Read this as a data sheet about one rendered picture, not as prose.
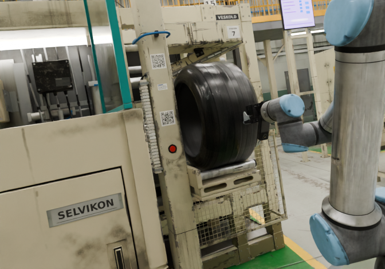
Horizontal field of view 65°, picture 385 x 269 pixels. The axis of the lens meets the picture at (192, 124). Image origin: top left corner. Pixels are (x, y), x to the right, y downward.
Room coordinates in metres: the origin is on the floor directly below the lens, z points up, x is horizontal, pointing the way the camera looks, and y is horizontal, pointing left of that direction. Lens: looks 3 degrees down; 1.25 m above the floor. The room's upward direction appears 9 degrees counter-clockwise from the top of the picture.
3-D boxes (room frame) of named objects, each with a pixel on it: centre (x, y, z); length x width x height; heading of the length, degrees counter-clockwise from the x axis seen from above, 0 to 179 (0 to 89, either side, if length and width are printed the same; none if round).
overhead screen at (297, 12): (5.28, -2.10, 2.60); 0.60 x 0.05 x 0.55; 101
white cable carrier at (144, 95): (1.53, 0.21, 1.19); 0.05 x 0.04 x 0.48; 21
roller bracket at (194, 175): (1.64, 0.08, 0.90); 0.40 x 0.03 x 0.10; 21
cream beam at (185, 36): (2.02, -0.10, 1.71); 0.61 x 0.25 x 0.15; 111
